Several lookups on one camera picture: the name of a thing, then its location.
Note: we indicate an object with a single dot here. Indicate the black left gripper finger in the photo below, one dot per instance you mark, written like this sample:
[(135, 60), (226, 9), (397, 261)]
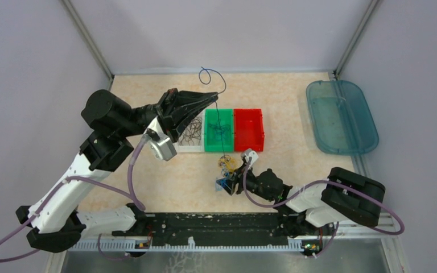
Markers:
[(186, 119), (188, 101)]

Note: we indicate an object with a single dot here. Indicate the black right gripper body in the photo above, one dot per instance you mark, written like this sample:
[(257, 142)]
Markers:
[(240, 179)]

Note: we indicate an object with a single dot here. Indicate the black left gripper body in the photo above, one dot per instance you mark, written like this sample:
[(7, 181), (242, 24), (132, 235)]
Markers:
[(163, 110)]

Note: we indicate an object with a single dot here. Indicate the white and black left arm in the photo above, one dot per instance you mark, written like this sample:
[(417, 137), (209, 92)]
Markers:
[(119, 133)]

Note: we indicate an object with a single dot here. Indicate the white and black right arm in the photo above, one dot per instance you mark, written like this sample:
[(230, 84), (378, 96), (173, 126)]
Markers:
[(345, 195)]

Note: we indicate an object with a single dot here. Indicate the white plastic bin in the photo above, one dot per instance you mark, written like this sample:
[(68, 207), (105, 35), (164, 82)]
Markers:
[(192, 140)]

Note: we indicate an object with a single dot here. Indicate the green plastic bin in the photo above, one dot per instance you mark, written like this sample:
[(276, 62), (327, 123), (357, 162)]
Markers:
[(219, 130)]

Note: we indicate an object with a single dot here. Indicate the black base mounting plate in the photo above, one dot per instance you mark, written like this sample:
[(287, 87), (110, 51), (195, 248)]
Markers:
[(227, 229)]

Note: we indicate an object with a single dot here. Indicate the red plastic bin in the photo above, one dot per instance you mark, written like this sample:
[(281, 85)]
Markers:
[(248, 130)]

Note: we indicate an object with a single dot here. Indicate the teal transparent plastic basin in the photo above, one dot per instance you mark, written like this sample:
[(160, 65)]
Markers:
[(341, 119)]

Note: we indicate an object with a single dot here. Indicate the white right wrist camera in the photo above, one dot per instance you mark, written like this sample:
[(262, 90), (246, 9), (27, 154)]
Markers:
[(249, 157)]

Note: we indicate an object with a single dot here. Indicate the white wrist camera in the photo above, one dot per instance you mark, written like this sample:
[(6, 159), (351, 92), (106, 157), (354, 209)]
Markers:
[(249, 157), (161, 144)]

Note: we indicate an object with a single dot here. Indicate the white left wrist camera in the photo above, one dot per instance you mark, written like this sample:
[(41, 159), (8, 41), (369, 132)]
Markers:
[(161, 144)]

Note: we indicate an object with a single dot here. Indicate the white slotted cable duct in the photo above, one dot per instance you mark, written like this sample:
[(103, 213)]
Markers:
[(131, 245)]

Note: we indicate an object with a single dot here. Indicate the right aluminium frame post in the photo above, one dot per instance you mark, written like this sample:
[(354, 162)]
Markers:
[(371, 9)]

